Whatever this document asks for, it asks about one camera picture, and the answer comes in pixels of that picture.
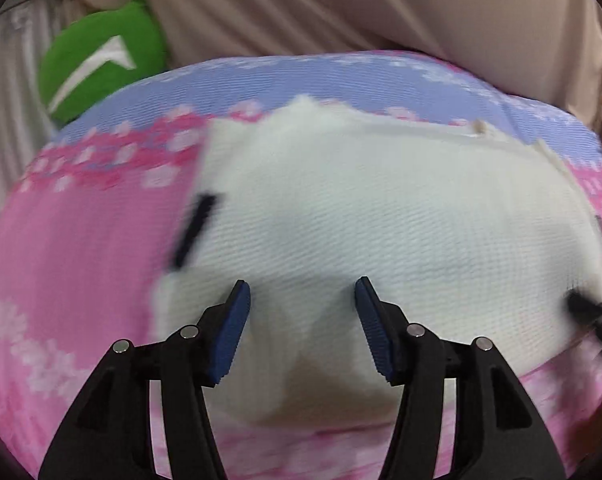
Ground white red black knit sweater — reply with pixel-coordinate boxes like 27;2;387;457
151;94;602;432

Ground white satin curtain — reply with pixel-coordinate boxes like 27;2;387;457
0;0;82;246

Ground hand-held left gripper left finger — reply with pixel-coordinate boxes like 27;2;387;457
38;280;252;480

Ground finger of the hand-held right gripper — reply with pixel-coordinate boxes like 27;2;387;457
567;289;602;357

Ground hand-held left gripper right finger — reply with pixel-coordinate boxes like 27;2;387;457
354;276;564;480

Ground pink floral bed sheet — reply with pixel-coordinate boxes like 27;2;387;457
0;49;602;480

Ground green cushion with white stripe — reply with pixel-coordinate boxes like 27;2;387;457
38;0;166;127

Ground beige cushion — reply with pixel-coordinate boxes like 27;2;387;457
56;0;602;133

